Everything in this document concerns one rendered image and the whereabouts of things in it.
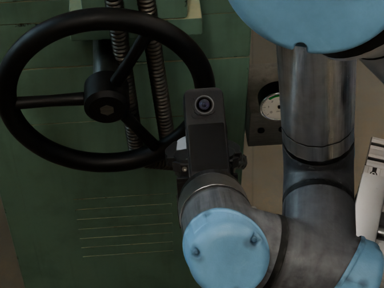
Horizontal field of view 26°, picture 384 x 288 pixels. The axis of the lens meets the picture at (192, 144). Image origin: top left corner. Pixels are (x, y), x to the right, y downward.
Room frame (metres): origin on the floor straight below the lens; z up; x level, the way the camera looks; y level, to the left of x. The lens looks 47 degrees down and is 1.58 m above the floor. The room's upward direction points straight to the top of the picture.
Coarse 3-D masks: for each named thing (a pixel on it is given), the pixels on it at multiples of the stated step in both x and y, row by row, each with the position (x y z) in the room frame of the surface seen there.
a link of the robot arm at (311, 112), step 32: (288, 64) 0.57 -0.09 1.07; (320, 64) 0.56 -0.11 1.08; (352, 64) 0.57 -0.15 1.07; (288, 96) 0.57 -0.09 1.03; (320, 96) 0.56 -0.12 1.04; (352, 96) 0.57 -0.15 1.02; (288, 128) 0.57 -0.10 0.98; (320, 128) 0.56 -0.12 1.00; (352, 128) 0.58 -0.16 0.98; (288, 160) 0.58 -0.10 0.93; (320, 160) 0.56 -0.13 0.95; (352, 160) 0.58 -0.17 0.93; (288, 192) 0.54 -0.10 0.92; (352, 192) 0.54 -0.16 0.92
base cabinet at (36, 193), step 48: (144, 96) 0.97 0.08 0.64; (240, 96) 0.99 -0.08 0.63; (0, 144) 0.95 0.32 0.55; (96, 144) 0.96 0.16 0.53; (144, 144) 0.97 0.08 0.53; (240, 144) 0.99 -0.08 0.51; (0, 192) 0.95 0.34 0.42; (48, 192) 0.96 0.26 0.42; (96, 192) 0.96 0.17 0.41; (144, 192) 0.97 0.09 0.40; (48, 240) 0.95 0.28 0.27; (96, 240) 0.96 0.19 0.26; (144, 240) 0.97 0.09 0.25
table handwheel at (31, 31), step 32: (32, 32) 0.78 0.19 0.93; (64, 32) 0.78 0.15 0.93; (128, 32) 0.79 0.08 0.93; (160, 32) 0.79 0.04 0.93; (0, 64) 0.79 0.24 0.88; (96, 64) 0.84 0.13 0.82; (128, 64) 0.79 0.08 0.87; (192, 64) 0.79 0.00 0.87; (0, 96) 0.77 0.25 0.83; (32, 96) 0.79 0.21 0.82; (64, 96) 0.79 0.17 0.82; (96, 96) 0.77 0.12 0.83; (128, 96) 0.79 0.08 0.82; (32, 128) 0.79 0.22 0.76; (64, 160) 0.78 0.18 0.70; (96, 160) 0.79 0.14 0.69; (128, 160) 0.79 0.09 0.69; (160, 160) 0.79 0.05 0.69
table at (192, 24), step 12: (0, 0) 0.96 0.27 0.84; (12, 0) 0.96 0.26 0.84; (24, 0) 0.96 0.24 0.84; (36, 0) 0.96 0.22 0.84; (72, 0) 0.92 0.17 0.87; (192, 0) 0.92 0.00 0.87; (192, 12) 0.90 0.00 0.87; (180, 24) 0.88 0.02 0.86; (192, 24) 0.88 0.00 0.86; (72, 36) 0.87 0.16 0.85; (84, 36) 0.87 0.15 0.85; (96, 36) 0.87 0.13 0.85; (108, 36) 0.87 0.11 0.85; (132, 36) 0.88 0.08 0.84
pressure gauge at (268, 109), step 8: (264, 88) 0.95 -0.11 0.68; (272, 88) 0.94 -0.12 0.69; (264, 96) 0.93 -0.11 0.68; (272, 96) 0.92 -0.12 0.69; (264, 104) 0.93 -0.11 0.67; (272, 104) 0.93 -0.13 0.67; (264, 112) 0.93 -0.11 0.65; (272, 112) 0.93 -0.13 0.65; (280, 112) 0.93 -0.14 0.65; (272, 120) 0.93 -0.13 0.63; (280, 120) 0.93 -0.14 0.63
